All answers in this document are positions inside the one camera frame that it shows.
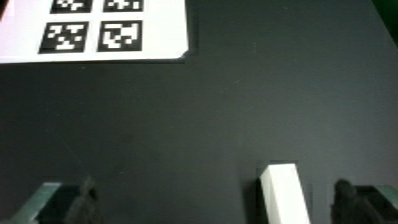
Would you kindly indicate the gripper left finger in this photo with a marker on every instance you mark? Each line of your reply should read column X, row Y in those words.
column 62, row 204

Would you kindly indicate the white L-shaped workspace fence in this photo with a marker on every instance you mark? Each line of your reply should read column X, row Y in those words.
column 283, row 195

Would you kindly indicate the white fiducial marker plate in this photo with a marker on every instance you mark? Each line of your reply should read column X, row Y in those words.
column 93, row 30

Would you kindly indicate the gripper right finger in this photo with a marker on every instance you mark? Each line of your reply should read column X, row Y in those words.
column 364, row 204

